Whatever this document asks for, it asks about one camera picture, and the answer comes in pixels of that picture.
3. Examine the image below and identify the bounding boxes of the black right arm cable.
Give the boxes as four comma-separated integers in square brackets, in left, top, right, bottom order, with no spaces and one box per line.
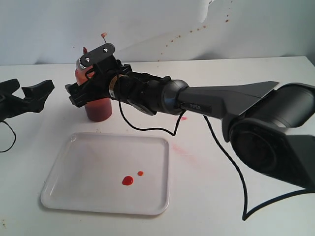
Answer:
[115,73,308,222]

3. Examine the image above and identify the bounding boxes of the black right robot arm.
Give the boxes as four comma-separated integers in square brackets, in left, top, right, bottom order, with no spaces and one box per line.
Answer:
[65,63,315,191]

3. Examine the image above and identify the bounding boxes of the red sauce drops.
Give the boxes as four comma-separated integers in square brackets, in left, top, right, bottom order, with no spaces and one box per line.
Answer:
[122,176,134,186]

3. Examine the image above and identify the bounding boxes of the white rectangular plastic tray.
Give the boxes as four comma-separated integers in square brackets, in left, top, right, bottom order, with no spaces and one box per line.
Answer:
[40,133,170,216]

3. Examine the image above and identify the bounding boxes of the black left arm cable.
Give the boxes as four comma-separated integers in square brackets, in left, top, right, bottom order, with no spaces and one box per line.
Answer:
[0,120,17,153]

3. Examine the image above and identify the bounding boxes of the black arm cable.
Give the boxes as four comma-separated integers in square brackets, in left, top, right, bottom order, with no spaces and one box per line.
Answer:
[0,120,17,153]
[115,73,308,222]

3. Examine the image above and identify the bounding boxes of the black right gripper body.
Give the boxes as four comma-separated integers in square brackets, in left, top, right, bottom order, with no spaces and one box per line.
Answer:
[83,60,132,101]

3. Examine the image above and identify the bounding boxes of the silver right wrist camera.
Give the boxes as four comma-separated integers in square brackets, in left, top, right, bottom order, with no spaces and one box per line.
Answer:
[76,43,115,70]

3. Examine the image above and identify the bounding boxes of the red sauce squeeze bottle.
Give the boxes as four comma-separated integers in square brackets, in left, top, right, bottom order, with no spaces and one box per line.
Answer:
[73,32,113,122]

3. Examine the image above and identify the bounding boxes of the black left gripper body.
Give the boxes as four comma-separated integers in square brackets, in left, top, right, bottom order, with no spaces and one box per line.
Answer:
[0,94,14,121]

